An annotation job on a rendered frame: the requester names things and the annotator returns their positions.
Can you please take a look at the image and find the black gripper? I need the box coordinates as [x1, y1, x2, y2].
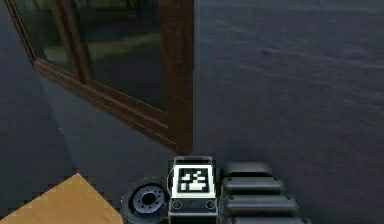
[119, 176, 172, 224]

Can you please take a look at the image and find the brown framed window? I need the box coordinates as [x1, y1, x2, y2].
[3, 0, 195, 154]

